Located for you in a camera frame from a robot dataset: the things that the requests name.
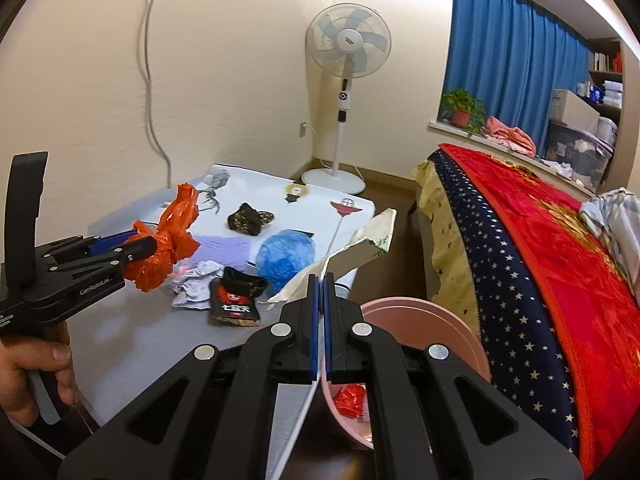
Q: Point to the person's left hand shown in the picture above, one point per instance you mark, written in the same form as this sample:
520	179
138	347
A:
17	375

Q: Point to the white grey printed tablecloth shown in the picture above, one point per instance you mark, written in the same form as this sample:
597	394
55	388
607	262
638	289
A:
280	200

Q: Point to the clear plastic storage box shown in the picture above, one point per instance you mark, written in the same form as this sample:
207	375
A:
575	155

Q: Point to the pink waste bin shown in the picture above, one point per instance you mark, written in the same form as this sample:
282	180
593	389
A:
430	320

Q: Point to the stack of white boxes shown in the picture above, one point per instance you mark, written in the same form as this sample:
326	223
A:
610	92

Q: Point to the white paper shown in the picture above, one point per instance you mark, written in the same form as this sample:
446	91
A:
192	285

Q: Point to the grey bed frame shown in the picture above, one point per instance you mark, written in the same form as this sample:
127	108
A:
425	255

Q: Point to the pink folded cloth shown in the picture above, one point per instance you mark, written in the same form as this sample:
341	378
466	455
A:
510	135

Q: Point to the yellow star bedsheet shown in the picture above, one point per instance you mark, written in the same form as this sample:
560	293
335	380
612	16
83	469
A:
440	220

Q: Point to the bed with starry blanket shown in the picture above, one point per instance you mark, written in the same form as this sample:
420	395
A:
500	310

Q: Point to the wooden bookshelf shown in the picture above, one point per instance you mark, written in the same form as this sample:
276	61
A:
600	46

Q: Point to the white cardboard box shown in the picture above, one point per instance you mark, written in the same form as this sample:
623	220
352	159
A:
575	110

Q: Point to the grey striped duvet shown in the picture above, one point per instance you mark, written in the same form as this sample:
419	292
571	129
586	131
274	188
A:
615	220

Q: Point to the row of books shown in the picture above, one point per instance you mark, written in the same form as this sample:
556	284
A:
602	62

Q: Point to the white standing fan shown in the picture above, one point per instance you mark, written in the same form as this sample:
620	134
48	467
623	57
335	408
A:
345	105

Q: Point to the black patterned sock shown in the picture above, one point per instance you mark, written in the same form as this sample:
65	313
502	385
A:
245	222

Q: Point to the red gold blanket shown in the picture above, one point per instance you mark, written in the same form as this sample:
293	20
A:
550	260

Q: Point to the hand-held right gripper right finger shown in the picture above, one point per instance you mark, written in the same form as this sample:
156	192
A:
327	330

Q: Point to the black snack packet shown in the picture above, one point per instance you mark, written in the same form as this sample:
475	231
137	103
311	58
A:
235	300

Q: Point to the white paper bag green print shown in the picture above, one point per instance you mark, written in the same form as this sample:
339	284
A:
370	240

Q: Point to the white crumpled cloth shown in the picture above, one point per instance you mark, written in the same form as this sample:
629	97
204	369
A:
557	167

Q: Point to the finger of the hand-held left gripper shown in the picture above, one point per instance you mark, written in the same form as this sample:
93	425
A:
110	242
140	249

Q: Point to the blue plastic bag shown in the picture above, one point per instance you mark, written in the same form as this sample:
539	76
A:
285	257

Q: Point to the small clear lidded container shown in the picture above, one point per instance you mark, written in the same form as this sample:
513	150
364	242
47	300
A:
607	130

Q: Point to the red wrapper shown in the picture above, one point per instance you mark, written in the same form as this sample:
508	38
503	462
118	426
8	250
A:
350	400

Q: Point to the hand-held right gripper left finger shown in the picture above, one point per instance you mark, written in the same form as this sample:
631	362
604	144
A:
314	330

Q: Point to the red plastic bag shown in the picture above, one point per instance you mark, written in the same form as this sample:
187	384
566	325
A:
170	245

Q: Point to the blue curtain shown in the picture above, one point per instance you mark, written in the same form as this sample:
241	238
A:
510	60

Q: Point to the green potted plant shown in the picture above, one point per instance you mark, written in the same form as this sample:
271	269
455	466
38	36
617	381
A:
461	110

